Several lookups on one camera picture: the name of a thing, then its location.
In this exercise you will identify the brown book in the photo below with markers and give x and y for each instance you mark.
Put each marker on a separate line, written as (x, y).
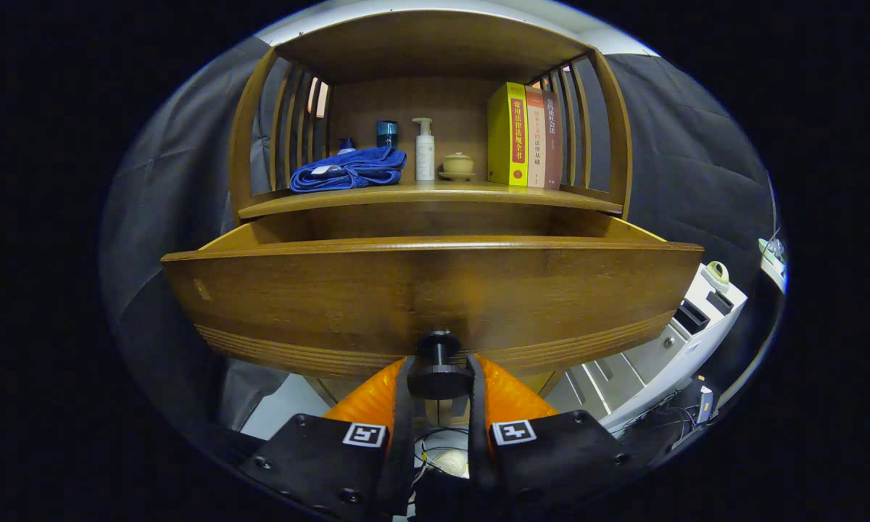
(552, 141)

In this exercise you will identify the blue towel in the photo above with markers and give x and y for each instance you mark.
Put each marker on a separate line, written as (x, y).
(362, 170)

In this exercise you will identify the pale green tape dispenser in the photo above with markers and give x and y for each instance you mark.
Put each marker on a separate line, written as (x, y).
(715, 273)

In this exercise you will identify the wooden drawer with black knob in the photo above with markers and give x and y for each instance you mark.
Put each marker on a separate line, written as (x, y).
(406, 297)

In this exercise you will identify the teal cylindrical bottle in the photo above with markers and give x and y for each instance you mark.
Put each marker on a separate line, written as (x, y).
(387, 134)

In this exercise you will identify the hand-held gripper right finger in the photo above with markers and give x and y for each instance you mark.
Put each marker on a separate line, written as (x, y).
(544, 464)

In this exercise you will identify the small white device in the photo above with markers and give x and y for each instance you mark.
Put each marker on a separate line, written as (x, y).
(705, 404)

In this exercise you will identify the wooden countertop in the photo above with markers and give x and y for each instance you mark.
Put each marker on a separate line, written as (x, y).
(464, 194)

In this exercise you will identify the small white blue-capped bottle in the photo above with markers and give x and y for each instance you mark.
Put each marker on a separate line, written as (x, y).
(346, 145)

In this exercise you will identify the thick yellow book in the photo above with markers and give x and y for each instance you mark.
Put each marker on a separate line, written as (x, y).
(504, 130)

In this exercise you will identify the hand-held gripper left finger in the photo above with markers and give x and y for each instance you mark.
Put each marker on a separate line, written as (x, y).
(348, 464)

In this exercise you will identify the white side cabinet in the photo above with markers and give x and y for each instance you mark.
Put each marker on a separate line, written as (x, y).
(667, 348)

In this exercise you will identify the wooden cabinet frame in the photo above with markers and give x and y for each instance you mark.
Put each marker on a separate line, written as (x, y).
(428, 43)

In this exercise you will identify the orange and white book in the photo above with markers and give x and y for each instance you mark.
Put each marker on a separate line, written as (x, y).
(536, 138)

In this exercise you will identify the white pump bottle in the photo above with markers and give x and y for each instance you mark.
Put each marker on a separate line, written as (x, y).
(425, 156)

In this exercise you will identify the beige lidded tea bowl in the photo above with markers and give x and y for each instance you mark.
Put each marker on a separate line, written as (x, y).
(457, 165)

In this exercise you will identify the white side table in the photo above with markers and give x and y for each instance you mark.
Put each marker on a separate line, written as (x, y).
(776, 275)

